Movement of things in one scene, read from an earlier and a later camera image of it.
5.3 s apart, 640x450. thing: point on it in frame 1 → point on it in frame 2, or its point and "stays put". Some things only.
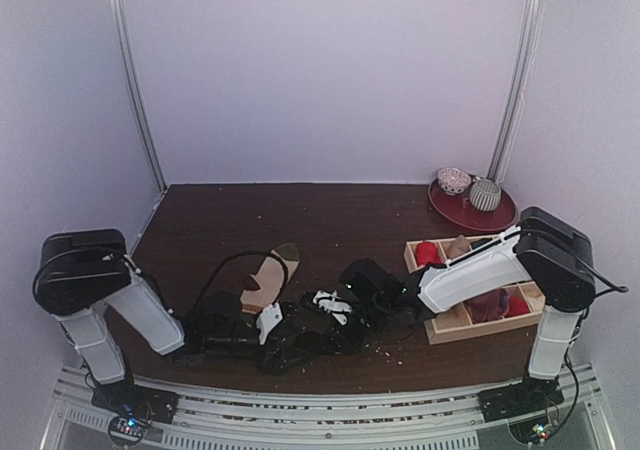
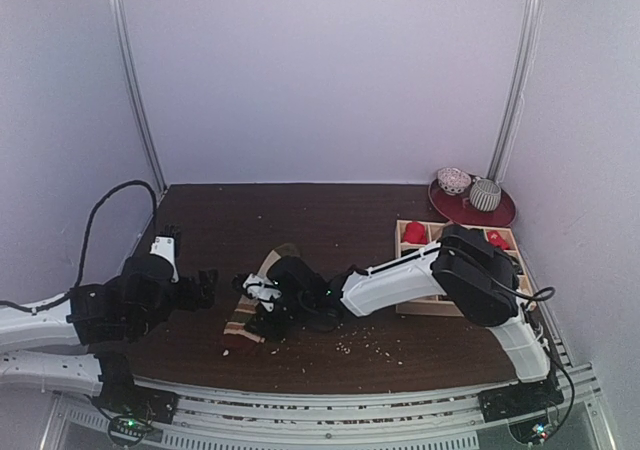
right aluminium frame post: [524, 73] stays put
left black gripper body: [227, 346] → [188, 300]
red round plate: [458, 210] stays put
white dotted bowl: [453, 181] stays put
